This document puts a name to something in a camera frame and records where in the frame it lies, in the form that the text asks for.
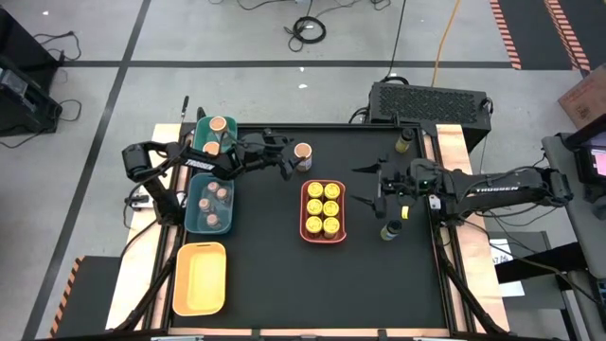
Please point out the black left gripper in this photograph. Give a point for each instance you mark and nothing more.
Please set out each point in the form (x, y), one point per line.
(260, 154)

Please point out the black diagonal support strut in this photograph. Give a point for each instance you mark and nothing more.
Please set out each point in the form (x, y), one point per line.
(147, 284)
(466, 284)

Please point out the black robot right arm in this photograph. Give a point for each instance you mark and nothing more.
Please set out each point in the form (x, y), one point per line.
(502, 189)

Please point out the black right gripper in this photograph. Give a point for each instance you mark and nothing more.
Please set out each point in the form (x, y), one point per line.
(412, 182)

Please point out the white paper sheet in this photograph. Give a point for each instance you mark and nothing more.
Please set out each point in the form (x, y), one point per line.
(499, 248)

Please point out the brown cardboard box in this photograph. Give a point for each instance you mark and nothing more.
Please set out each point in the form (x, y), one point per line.
(587, 99)

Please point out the light wooden side panel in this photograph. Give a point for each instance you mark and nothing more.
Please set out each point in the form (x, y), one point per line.
(483, 303)
(137, 265)

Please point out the salmon red plastic bin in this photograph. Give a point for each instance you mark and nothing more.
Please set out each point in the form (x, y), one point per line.
(326, 239)

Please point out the black stick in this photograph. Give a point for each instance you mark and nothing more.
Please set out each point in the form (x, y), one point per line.
(185, 106)

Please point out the teal plastic bin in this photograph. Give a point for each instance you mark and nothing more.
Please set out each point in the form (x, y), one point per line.
(201, 130)

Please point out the black equipment case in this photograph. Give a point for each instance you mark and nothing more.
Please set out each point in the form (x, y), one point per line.
(23, 113)
(19, 42)

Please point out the black desk base beam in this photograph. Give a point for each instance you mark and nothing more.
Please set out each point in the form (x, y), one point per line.
(544, 263)

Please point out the blue plastic bin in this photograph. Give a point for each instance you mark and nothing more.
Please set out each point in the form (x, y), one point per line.
(226, 222)

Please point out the black perforated computer case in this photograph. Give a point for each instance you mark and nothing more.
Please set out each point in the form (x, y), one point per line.
(426, 104)

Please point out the small black post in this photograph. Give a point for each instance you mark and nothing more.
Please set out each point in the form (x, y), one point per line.
(201, 114)

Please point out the yellow tape tag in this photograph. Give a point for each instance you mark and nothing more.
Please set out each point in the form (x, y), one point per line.
(405, 212)

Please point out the grey desk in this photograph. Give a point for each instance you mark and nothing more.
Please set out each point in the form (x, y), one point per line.
(582, 237)

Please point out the black monitor pink screen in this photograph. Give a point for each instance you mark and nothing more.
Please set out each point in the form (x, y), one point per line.
(587, 166)

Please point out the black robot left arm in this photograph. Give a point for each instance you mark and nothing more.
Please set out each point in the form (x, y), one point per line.
(208, 163)

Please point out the yellow plastic bin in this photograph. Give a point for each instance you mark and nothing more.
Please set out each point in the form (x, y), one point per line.
(199, 284)

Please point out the black orange-striped floor mat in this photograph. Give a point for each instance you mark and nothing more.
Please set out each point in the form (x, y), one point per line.
(94, 298)
(535, 33)

